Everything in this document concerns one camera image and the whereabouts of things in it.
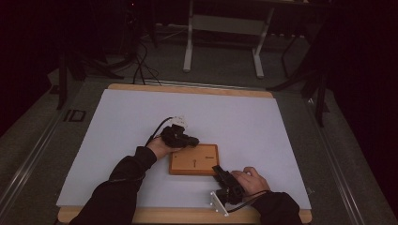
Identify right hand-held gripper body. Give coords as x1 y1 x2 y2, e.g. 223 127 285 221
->
209 173 247 218

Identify person's left hand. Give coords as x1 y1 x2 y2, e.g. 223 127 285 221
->
145 136 183 160

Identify white metal desk frame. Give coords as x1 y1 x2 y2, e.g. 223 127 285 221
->
182 0 277 80

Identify aluminium rail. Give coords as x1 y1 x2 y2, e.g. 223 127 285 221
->
303 96 368 225
0 104 69 217

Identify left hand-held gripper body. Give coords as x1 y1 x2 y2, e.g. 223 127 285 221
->
160 115 192 149

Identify wooden board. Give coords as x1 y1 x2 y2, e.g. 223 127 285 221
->
168 142 221 177

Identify person's right hand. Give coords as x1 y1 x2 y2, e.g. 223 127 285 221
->
230 166 271 199

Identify white table mat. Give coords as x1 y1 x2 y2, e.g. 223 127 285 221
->
55 88 313 210

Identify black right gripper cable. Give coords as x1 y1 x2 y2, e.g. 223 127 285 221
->
226 188 272 215

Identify black stand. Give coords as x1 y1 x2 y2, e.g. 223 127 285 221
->
266 18 333 128
55 46 126 111

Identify black floor bracket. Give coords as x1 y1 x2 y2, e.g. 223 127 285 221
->
63 109 87 123

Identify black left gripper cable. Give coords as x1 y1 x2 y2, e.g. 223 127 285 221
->
144 116 174 148

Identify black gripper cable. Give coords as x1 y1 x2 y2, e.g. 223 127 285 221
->
226 188 272 215
144 116 174 148

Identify black floor cables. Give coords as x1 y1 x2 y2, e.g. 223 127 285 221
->
130 37 163 87

